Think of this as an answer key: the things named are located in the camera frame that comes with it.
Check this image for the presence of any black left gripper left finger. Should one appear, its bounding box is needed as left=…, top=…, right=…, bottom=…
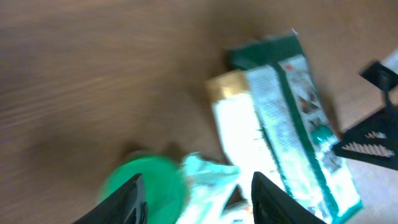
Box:
left=73, top=174, right=148, bottom=224

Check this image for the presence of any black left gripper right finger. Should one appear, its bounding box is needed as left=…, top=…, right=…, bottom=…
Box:
left=251, top=172, right=326, bottom=224

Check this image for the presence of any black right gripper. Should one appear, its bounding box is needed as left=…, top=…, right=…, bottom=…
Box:
left=332, top=60, right=397, bottom=170

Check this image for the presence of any green lid jar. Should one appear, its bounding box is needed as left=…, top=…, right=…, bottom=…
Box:
left=97, top=154, right=187, bottom=224

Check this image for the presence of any green glove package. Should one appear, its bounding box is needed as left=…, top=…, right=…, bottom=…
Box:
left=228, top=34, right=363, bottom=223

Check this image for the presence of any mint wet wipes pack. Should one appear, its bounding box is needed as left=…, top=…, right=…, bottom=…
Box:
left=177, top=152, right=241, bottom=224

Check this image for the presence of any white tube with cork cap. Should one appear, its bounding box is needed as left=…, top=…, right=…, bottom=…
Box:
left=206, top=70, right=285, bottom=200

